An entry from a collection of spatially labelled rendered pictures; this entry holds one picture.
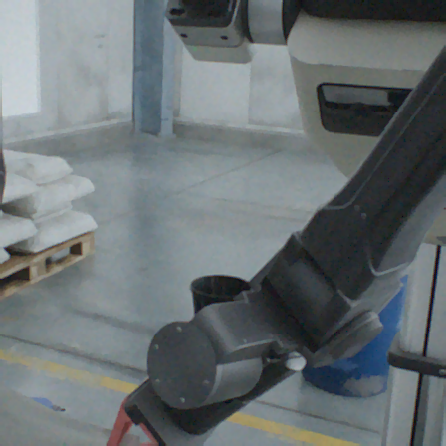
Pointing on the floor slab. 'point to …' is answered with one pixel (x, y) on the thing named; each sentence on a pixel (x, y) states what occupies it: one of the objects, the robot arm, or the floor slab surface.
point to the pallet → (26, 265)
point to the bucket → (216, 290)
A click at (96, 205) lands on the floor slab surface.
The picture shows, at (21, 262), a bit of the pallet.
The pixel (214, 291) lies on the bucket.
